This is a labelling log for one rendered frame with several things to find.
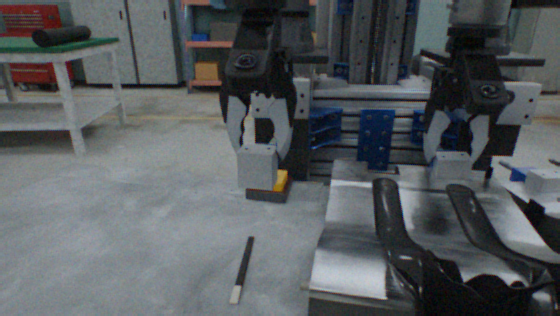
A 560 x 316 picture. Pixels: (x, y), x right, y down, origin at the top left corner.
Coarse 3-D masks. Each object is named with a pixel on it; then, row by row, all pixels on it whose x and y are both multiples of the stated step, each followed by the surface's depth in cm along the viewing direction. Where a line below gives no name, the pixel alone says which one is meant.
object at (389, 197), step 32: (384, 192) 53; (448, 192) 51; (384, 224) 46; (480, 224) 45; (416, 256) 33; (512, 256) 37; (416, 288) 26; (448, 288) 27; (480, 288) 26; (512, 288) 25; (544, 288) 30
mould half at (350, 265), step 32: (352, 192) 52; (416, 192) 52; (480, 192) 51; (352, 224) 45; (416, 224) 45; (448, 224) 45; (512, 224) 44; (320, 256) 31; (352, 256) 31; (384, 256) 31; (448, 256) 32; (480, 256) 33; (544, 256) 37; (320, 288) 28; (352, 288) 28; (384, 288) 27
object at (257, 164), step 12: (252, 144) 50; (264, 144) 54; (240, 156) 47; (252, 156) 47; (264, 156) 46; (276, 156) 49; (240, 168) 48; (252, 168) 48; (264, 168) 47; (276, 168) 50; (240, 180) 49; (252, 180) 48; (264, 180) 48; (276, 180) 50
